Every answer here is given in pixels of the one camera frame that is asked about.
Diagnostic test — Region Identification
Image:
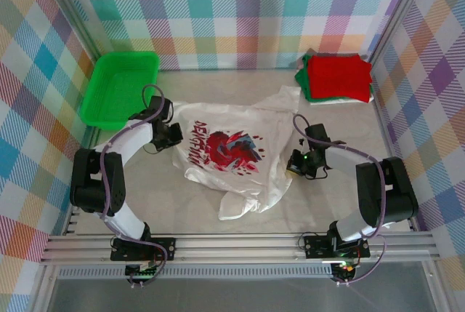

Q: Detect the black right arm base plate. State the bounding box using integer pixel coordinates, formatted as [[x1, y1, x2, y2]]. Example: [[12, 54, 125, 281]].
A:
[[302, 233, 371, 259]]

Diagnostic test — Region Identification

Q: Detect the red folded t-shirt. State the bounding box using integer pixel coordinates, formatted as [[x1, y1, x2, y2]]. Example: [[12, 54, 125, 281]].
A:
[[304, 54, 373, 103]]

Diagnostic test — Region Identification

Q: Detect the grey slotted cable duct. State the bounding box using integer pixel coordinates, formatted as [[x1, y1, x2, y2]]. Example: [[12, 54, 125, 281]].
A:
[[54, 265, 336, 281]]

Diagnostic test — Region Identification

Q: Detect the green plastic tray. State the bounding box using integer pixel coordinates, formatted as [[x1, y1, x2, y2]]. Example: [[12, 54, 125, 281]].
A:
[[79, 51, 161, 132]]

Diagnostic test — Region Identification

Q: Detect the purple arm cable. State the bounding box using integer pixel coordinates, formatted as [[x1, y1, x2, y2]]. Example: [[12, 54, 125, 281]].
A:
[[100, 84, 174, 235], [292, 113, 387, 237]]

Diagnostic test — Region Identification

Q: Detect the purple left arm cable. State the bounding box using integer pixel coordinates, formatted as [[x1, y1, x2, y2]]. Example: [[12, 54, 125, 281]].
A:
[[100, 84, 174, 235]]

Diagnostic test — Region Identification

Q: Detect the plain white folded t-shirt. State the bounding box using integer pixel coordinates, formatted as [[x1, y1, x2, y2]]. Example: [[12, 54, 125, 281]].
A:
[[308, 94, 376, 107]]

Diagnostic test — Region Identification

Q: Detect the aluminium frame rail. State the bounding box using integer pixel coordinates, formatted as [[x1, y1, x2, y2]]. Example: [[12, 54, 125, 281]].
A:
[[39, 231, 442, 266]]

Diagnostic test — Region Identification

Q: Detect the green folded t-shirt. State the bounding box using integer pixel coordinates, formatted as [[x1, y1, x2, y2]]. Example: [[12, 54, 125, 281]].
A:
[[294, 55, 375, 104]]

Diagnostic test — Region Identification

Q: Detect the white t-shirt with red print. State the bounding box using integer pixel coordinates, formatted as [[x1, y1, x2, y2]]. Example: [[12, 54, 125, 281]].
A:
[[170, 84, 302, 222]]

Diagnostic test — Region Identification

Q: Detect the aluminium corner post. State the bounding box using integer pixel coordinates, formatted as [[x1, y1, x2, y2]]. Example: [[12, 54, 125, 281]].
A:
[[368, 0, 435, 71], [38, 0, 102, 71]]

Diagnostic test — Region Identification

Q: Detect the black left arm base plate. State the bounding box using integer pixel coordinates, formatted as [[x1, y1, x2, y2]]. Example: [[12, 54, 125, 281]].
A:
[[110, 237, 177, 263]]

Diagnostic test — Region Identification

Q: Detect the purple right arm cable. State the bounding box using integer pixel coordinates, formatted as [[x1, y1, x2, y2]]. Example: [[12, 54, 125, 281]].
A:
[[292, 113, 387, 237]]

